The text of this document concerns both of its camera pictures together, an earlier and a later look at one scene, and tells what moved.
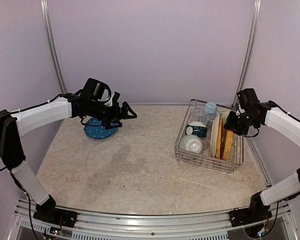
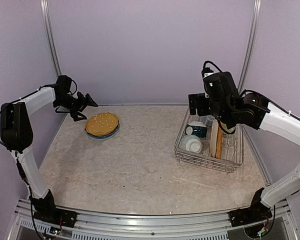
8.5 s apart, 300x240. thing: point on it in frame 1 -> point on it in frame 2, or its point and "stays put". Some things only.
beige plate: (214, 136) stays put
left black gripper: (116, 116) -> (83, 103)
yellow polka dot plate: (227, 145) -> (101, 124)
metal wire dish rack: (203, 139) stays put
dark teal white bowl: (196, 128) stays put
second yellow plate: (218, 148) stays put
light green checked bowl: (191, 143) stays put
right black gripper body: (241, 124) -> (203, 109)
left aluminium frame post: (45, 6) stays put
